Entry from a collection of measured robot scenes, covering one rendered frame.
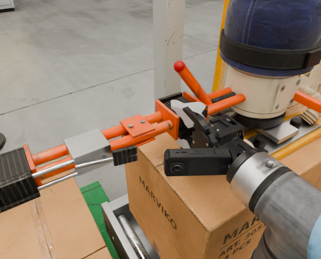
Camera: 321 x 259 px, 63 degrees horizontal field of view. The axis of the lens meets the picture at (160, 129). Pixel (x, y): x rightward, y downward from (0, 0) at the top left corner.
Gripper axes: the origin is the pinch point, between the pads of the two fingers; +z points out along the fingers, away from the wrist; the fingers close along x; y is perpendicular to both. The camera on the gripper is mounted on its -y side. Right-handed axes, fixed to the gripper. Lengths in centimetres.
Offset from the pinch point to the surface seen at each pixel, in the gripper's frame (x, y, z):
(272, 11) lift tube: 20.5, 18.7, -5.2
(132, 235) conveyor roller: -66, -5, 18
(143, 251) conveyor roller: -66, -5, 10
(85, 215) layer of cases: -67, -18, 37
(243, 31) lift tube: 16.2, 16.8, -0.9
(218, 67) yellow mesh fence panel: -50, 111, 99
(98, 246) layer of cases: -67, -19, 21
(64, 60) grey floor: -121, 50, 357
